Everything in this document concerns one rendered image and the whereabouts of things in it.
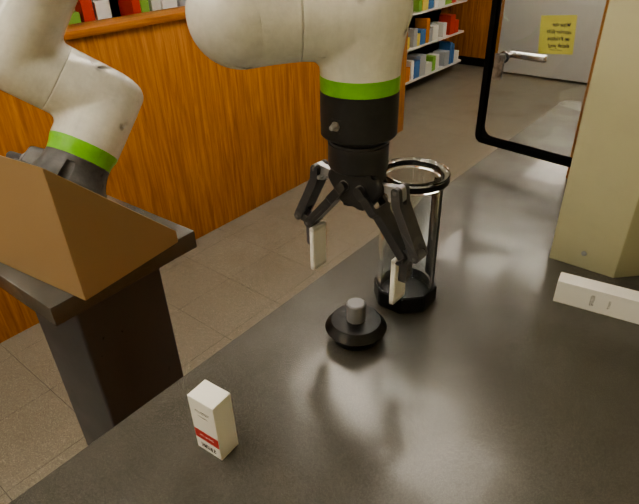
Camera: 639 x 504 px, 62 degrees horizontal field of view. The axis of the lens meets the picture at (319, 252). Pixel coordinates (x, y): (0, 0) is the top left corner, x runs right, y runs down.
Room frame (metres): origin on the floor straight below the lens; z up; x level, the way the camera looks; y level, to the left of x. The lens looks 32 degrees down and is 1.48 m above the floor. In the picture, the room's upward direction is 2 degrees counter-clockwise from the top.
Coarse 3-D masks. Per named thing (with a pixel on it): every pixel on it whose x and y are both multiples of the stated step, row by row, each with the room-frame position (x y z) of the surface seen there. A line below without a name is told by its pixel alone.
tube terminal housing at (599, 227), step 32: (608, 32) 0.82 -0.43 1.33; (608, 64) 0.81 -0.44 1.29; (608, 96) 0.80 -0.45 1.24; (608, 128) 0.80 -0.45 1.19; (576, 160) 0.82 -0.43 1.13; (608, 160) 0.79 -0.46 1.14; (576, 192) 0.81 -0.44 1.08; (608, 192) 0.78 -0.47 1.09; (576, 224) 0.80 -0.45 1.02; (608, 224) 0.77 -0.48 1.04; (576, 256) 0.79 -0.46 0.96; (608, 256) 0.76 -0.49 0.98
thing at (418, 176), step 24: (408, 168) 0.76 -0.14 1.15; (432, 168) 0.75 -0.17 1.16; (432, 192) 0.67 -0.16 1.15; (432, 216) 0.69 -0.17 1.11; (384, 240) 0.70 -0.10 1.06; (432, 240) 0.69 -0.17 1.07; (384, 264) 0.70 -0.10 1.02; (432, 264) 0.69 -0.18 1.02; (384, 288) 0.70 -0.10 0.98; (408, 288) 0.68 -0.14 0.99
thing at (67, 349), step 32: (128, 288) 0.90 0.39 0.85; (160, 288) 0.95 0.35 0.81; (96, 320) 0.83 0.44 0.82; (128, 320) 0.88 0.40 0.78; (160, 320) 0.94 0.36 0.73; (64, 352) 0.88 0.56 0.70; (96, 352) 0.82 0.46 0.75; (128, 352) 0.87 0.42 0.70; (160, 352) 0.93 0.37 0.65; (64, 384) 0.92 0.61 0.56; (96, 384) 0.81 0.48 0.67; (128, 384) 0.85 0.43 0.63; (160, 384) 0.91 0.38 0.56; (96, 416) 0.85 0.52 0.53
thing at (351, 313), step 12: (348, 300) 0.63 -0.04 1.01; (360, 300) 0.63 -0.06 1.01; (336, 312) 0.64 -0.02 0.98; (348, 312) 0.62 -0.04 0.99; (360, 312) 0.61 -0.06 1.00; (372, 312) 0.64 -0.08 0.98; (336, 324) 0.61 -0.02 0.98; (348, 324) 0.61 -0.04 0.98; (360, 324) 0.61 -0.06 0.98; (372, 324) 0.61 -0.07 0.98; (384, 324) 0.62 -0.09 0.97; (336, 336) 0.59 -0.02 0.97; (348, 336) 0.59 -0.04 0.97; (360, 336) 0.59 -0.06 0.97; (372, 336) 0.59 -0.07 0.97; (348, 348) 0.59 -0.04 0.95; (360, 348) 0.59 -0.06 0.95
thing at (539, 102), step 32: (512, 0) 1.26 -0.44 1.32; (544, 0) 1.21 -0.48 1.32; (576, 0) 1.16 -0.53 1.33; (608, 0) 1.11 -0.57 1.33; (512, 32) 1.25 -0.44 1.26; (544, 32) 1.20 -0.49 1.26; (576, 32) 1.15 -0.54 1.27; (512, 64) 1.24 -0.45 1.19; (544, 64) 1.19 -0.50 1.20; (576, 64) 1.14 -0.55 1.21; (512, 96) 1.23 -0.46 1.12; (544, 96) 1.18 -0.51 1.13; (576, 96) 1.13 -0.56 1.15; (512, 128) 1.22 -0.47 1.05; (544, 128) 1.17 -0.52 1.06; (576, 128) 1.12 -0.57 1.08
